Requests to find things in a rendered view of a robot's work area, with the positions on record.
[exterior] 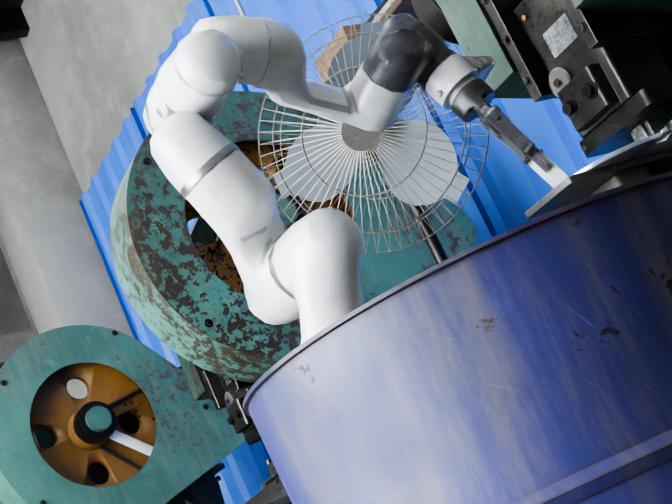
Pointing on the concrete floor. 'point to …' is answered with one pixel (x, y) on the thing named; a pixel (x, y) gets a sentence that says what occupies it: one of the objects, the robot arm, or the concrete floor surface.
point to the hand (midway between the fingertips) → (549, 171)
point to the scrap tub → (495, 372)
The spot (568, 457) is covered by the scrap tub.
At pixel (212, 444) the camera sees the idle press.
